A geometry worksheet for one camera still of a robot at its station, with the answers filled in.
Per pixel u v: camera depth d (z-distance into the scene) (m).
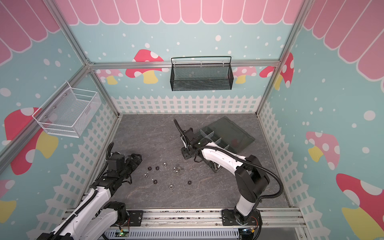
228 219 0.74
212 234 0.71
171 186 0.84
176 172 0.89
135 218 0.74
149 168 0.92
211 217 0.76
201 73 0.94
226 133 1.09
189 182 0.86
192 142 0.66
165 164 0.93
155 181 0.87
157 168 0.92
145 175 0.88
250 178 0.45
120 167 0.67
